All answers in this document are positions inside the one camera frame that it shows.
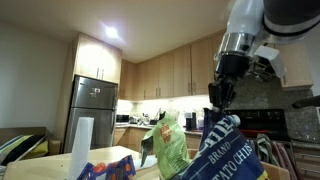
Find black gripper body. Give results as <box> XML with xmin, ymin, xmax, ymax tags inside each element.
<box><xmin>214</xmin><ymin>53</ymin><xmax>252</xmax><ymax>86</ymax></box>

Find blue potato chips bag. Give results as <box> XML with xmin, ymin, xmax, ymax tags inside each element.
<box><xmin>176</xmin><ymin>107</ymin><xmax>269</xmax><ymax>180</ymax></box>

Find green popcorn bag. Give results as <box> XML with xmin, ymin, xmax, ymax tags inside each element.
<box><xmin>140</xmin><ymin>113</ymin><xmax>191</xmax><ymax>180</ymax></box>

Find white teal canister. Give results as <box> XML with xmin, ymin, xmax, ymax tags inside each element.
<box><xmin>229</xmin><ymin>114</ymin><xmax>242</xmax><ymax>128</ymax></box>

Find black coffee maker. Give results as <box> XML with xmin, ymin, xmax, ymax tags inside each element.
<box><xmin>184</xmin><ymin>111</ymin><xmax>198</xmax><ymax>132</ymax></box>

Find black kitchen stove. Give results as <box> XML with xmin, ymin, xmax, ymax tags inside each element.
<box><xmin>221</xmin><ymin>108</ymin><xmax>296</xmax><ymax>180</ymax></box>

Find striped hanging towel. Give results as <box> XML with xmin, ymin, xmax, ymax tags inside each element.
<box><xmin>255</xmin><ymin>133</ymin><xmax>278</xmax><ymax>166</ymax></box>

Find black metal stand bar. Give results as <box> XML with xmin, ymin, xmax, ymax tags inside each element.
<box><xmin>292</xmin><ymin>95</ymin><xmax>320</xmax><ymax>110</ymax></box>

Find pink hanging towel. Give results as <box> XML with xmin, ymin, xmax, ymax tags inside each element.
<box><xmin>271</xmin><ymin>139</ymin><xmax>301</xmax><ymax>180</ymax></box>

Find light wood base cabinet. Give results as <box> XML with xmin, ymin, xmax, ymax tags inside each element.
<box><xmin>113</xmin><ymin>123</ymin><xmax>204</xmax><ymax>153</ymax></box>

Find black microwave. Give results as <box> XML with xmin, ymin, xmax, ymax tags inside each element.
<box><xmin>115</xmin><ymin>114</ymin><xmax>130</xmax><ymax>124</ymax></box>

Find wooden drawer cabinet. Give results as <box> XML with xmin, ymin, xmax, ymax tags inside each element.
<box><xmin>291</xmin><ymin>139</ymin><xmax>320</xmax><ymax>180</ymax></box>

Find ceiling light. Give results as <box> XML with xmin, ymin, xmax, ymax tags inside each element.
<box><xmin>103</xmin><ymin>24</ymin><xmax>121</xmax><ymax>41</ymax></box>

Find stainless steel refrigerator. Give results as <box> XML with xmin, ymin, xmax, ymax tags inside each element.
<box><xmin>63</xmin><ymin>74</ymin><xmax>119</xmax><ymax>154</ymax></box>

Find blue orange snack packet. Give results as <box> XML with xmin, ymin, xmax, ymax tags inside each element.
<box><xmin>77</xmin><ymin>154</ymin><xmax>137</xmax><ymax>180</ymax></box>

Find white paper towel roll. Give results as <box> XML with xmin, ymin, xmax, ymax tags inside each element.
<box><xmin>68</xmin><ymin>116</ymin><xmax>95</xmax><ymax>180</ymax></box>

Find yellow pillow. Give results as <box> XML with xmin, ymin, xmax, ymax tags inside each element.
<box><xmin>24</xmin><ymin>139</ymin><xmax>50</xmax><ymax>159</ymax></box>

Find brown sofa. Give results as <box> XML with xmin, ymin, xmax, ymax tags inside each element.
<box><xmin>0</xmin><ymin>126</ymin><xmax>63</xmax><ymax>164</ymax></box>

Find striped pillow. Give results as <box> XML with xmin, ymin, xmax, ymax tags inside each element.
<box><xmin>0</xmin><ymin>134</ymin><xmax>46</xmax><ymax>166</ymax></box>

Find light wood wall cabinet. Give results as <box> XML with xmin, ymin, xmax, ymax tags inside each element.
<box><xmin>73</xmin><ymin>33</ymin><xmax>123</xmax><ymax>84</ymax></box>
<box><xmin>275</xmin><ymin>43</ymin><xmax>314</xmax><ymax>91</ymax></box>
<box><xmin>211</xmin><ymin>31</ymin><xmax>228</xmax><ymax>71</ymax></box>
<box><xmin>119</xmin><ymin>38</ymin><xmax>217</xmax><ymax>101</ymax></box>

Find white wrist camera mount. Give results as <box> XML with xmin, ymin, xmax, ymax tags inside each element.
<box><xmin>248</xmin><ymin>44</ymin><xmax>288</xmax><ymax>81</ymax></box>

